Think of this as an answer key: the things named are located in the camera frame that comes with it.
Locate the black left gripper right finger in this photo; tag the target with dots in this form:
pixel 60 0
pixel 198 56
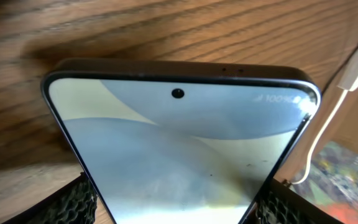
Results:
pixel 280 205

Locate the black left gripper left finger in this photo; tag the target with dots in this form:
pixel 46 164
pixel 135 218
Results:
pixel 75 203

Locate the Galaxy S24 smartphone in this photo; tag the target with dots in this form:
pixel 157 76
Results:
pixel 179 142

